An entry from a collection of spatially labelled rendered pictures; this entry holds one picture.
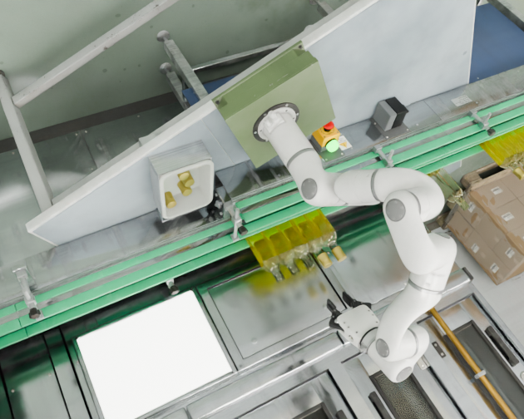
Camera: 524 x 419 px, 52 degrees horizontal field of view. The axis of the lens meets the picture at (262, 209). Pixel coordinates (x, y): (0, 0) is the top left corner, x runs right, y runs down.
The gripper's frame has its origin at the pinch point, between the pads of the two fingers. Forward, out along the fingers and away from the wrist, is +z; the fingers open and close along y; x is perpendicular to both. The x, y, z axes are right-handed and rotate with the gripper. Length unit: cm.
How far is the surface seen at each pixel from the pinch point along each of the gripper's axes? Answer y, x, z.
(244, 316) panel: -19.2, -20.6, 27.2
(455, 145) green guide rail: 83, 4, 40
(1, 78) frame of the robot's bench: -64, 44, 121
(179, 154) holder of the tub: -25, 36, 47
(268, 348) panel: -17.7, -24.6, 14.1
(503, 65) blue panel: 127, 19, 60
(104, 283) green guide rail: -58, 3, 43
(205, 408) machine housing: -44, -28, 7
